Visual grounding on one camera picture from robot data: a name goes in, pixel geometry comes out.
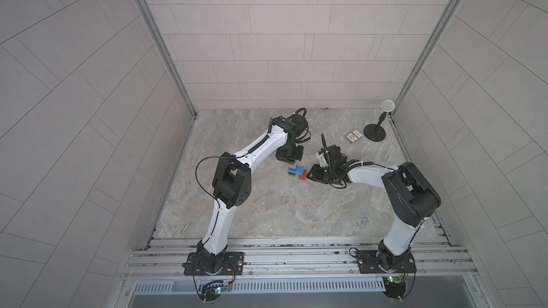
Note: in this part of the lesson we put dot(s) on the red orange lego brick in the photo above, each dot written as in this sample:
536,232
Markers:
303,176

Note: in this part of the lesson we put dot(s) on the right circuit board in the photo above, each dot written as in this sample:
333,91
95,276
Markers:
395,287

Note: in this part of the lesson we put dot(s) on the left circuit board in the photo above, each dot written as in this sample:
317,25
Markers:
211,291

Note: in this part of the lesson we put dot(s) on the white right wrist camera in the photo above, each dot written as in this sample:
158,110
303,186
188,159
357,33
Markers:
321,159

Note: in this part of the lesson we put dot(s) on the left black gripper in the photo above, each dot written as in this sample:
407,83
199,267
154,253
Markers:
289,153

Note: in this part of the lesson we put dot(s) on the black stand with round disc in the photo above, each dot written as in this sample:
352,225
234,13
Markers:
375,132

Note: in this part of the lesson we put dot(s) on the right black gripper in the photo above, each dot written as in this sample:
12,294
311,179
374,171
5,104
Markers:
320,173

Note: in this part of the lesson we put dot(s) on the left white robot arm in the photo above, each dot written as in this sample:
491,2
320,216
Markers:
232,181

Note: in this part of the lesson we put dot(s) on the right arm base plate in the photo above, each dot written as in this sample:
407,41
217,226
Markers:
368,262

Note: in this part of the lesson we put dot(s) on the aluminium rail frame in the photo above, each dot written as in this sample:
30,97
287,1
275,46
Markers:
298,257

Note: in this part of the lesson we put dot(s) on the circuit board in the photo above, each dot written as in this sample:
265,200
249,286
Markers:
211,291
395,287

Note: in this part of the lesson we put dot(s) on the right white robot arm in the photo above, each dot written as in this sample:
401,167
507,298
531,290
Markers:
412,197

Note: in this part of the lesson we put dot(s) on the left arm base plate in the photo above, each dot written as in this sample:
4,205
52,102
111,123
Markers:
233,263

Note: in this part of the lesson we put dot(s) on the light blue long lego brick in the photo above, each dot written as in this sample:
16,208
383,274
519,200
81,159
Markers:
299,172

